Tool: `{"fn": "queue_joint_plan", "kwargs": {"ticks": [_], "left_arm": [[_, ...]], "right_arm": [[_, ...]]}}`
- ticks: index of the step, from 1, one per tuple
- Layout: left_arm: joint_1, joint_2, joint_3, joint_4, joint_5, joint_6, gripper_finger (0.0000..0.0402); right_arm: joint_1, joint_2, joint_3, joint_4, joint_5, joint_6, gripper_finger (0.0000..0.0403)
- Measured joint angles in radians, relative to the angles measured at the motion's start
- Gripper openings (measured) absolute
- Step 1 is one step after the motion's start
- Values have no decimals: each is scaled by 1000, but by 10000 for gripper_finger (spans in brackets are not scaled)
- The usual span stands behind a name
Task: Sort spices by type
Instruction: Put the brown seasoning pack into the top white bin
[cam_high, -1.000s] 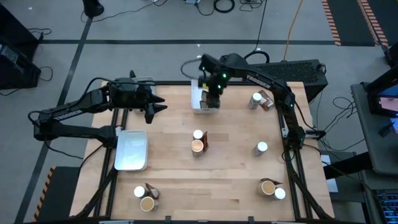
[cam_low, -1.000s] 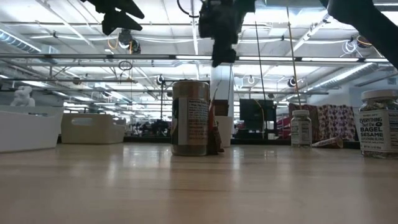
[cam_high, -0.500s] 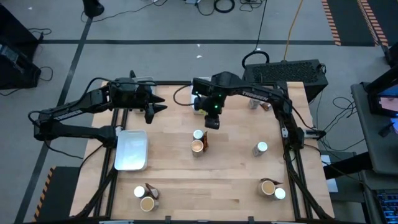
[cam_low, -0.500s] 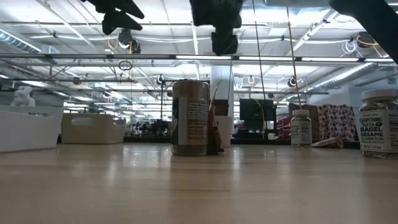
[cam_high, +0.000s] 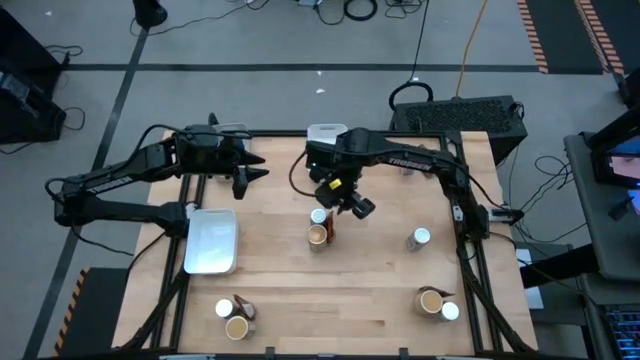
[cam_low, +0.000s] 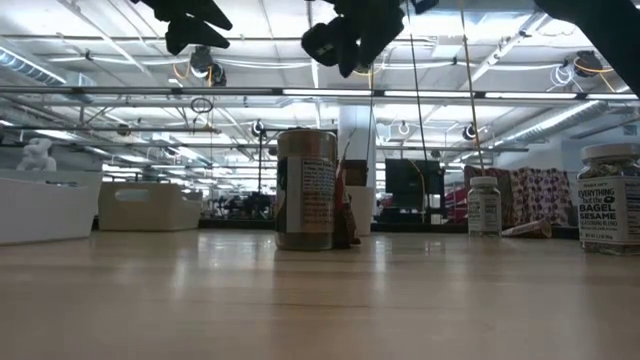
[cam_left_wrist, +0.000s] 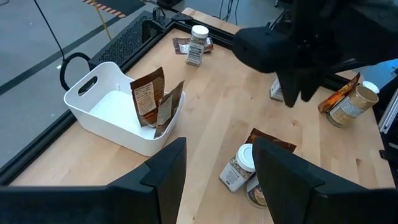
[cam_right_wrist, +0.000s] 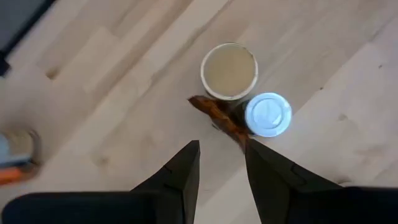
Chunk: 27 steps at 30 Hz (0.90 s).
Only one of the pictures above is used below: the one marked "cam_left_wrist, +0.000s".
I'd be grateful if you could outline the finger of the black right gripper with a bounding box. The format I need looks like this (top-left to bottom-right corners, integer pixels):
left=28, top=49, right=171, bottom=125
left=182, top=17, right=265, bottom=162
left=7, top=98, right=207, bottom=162
left=276, top=70, right=302, bottom=108
left=300, top=73, right=322, bottom=103

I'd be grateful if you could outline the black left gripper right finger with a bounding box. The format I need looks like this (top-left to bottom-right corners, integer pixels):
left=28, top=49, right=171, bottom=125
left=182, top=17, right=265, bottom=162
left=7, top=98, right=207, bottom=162
left=252, top=138, right=398, bottom=224

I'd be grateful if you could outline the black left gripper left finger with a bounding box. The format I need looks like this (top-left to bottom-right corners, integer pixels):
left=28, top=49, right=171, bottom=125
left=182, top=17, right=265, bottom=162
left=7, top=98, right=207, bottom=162
left=0, top=136, right=188, bottom=224

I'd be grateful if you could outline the tan lidded spice jar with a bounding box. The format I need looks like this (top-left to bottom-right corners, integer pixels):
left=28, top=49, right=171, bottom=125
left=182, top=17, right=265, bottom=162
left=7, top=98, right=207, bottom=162
left=325, top=85, right=379, bottom=129
left=244, top=175, right=269, bottom=208

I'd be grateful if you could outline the white plastic bin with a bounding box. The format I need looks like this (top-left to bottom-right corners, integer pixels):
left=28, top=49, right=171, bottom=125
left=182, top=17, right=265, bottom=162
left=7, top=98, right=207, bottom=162
left=63, top=61, right=187, bottom=157

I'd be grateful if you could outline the black perforated computer case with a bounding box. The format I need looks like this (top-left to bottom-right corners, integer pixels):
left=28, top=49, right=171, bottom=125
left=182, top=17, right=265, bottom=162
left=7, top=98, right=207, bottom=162
left=88, top=11, right=174, bottom=74

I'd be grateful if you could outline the black aluminium table frame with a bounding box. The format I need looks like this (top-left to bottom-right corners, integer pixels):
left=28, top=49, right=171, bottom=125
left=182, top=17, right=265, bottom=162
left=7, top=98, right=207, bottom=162
left=0, top=12, right=398, bottom=187

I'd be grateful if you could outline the long black looped cable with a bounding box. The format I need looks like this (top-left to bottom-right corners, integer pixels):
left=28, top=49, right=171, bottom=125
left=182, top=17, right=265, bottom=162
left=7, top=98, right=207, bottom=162
left=33, top=0, right=94, bottom=91

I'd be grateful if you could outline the yellow cable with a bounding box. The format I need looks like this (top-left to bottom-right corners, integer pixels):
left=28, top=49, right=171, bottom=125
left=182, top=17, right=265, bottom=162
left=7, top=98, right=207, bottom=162
left=91, top=0, right=113, bottom=40

